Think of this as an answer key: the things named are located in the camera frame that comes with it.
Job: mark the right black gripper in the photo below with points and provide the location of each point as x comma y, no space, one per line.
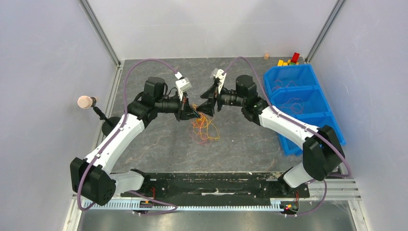
217,99

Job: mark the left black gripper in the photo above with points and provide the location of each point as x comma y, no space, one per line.
184,111

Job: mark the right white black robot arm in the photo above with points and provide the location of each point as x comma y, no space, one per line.
322,152

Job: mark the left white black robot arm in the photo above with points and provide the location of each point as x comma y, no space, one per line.
92,176

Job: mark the yellow toy block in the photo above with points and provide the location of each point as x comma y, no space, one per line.
282,63

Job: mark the blue plastic bin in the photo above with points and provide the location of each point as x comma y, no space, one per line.
295,90

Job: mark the red toy block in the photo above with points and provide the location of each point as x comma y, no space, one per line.
295,58

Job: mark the pink microphone on stand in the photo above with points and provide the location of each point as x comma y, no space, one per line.
109,124

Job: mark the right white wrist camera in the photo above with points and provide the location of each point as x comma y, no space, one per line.
218,75

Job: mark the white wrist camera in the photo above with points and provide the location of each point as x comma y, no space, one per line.
182,85
218,75

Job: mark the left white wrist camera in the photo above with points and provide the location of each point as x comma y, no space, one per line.
182,85

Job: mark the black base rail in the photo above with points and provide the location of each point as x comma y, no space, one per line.
219,188

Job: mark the white toothed cable duct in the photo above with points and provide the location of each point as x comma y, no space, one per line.
141,205

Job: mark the left aluminium corner post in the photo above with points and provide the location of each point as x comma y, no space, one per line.
93,19

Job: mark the aluminium corner post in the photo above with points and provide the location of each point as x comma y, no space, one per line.
93,19
339,4

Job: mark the right aluminium corner post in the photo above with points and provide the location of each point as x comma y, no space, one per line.
339,4

